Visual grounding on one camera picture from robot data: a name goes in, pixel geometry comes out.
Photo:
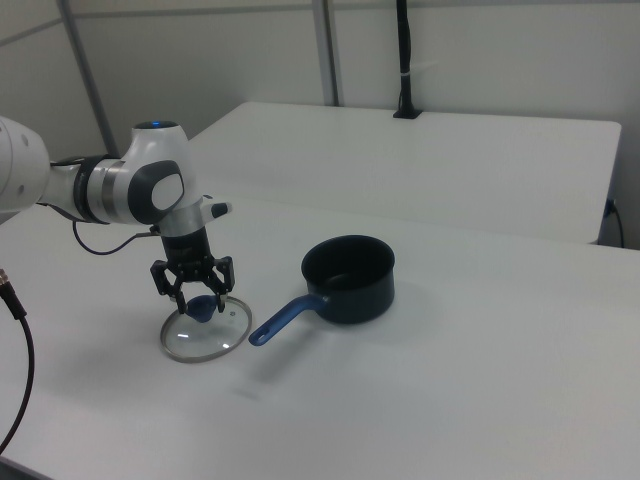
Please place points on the black camera pole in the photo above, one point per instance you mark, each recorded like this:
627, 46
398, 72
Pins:
405, 50

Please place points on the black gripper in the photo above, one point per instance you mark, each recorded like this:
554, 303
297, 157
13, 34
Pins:
187, 247

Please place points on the glass lid with blue knob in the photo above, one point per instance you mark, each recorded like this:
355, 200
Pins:
200, 340

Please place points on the grey partition post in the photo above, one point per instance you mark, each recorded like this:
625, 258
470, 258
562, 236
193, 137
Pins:
330, 50
89, 75

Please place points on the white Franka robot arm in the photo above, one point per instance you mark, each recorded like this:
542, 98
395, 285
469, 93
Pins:
150, 150

